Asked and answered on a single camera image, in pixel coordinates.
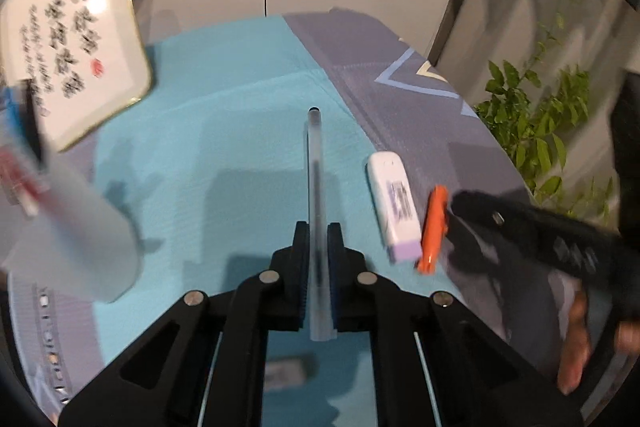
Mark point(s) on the small grey object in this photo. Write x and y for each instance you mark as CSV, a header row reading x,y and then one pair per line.
x,y
287,371

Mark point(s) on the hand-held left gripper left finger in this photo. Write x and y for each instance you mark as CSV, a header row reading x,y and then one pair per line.
x,y
301,267

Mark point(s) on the clear gel pen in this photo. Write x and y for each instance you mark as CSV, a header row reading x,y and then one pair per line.
x,y
315,187

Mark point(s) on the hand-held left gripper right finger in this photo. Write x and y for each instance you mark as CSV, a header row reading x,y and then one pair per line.
x,y
335,267

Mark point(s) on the green potted plant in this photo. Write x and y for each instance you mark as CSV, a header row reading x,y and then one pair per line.
x,y
530,127

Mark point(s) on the blue pen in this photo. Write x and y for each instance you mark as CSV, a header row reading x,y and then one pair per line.
x,y
12,117

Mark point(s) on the framed calligraphy sign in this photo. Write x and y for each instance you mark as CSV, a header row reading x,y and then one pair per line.
x,y
75,57

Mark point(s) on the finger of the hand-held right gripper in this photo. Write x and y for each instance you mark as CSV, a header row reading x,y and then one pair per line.
x,y
530,227

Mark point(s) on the person's right hand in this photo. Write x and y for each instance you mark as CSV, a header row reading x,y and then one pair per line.
x,y
575,347

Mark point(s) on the red and white pen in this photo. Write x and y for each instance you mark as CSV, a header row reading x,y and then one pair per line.
x,y
20,187

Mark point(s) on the frosted white cup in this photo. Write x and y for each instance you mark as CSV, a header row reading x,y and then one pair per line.
x,y
85,232

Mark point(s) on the orange marker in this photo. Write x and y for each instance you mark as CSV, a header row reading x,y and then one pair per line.
x,y
432,232

